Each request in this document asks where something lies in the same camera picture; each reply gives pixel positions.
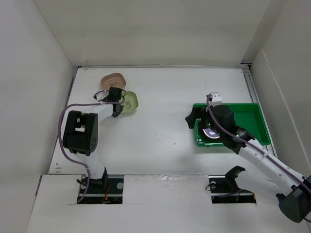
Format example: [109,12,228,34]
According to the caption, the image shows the purple square plate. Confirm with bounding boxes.
[202,128,220,140]

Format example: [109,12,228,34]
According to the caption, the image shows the green plastic bin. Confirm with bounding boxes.
[194,103,271,147]

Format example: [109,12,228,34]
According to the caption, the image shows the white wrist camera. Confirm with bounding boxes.
[207,92,223,107]
[93,90,109,102]

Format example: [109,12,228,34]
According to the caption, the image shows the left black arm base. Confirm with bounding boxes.
[78,175,124,204]

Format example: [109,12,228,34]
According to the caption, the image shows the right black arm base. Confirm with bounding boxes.
[206,166,257,204]

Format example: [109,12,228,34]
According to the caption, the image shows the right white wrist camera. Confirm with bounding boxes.
[207,92,223,107]

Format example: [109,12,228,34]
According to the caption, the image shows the green square panda plate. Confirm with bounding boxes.
[121,91,139,114]

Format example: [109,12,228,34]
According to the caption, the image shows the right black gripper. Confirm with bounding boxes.
[185,106,224,137]

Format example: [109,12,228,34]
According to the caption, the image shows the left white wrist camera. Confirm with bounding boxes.
[93,90,109,102]

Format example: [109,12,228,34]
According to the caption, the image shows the pink square panda plate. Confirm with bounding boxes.
[101,73,126,90]

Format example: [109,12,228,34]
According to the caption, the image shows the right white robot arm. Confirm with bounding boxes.
[185,105,311,223]

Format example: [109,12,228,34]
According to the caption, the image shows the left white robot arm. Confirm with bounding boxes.
[58,87,126,193]

